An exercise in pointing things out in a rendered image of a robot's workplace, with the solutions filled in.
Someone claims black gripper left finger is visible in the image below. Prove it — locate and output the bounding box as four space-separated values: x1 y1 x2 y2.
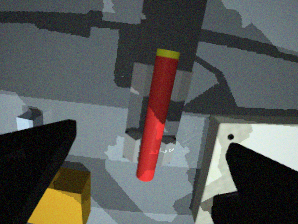
0 120 77 224

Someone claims red cylinder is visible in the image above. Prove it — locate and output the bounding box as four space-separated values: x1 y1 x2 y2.
136 48 180 183

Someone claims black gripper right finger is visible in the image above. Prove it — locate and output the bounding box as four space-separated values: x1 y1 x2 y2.
226 143 298 224

